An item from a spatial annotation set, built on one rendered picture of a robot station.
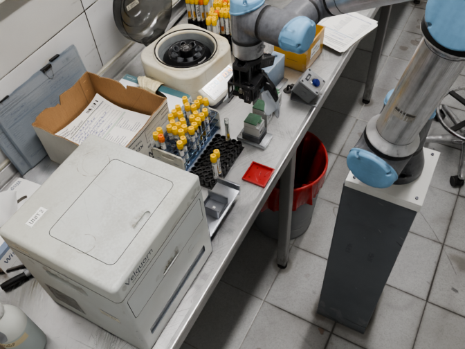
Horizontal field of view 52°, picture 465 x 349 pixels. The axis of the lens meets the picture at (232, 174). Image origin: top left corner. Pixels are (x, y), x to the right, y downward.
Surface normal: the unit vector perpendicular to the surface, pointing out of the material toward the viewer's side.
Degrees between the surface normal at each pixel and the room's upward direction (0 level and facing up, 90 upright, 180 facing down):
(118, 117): 1
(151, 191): 0
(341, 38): 1
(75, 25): 90
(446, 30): 80
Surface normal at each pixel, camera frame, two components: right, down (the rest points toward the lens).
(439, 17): -0.57, 0.58
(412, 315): -0.06, -0.62
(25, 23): 0.88, 0.33
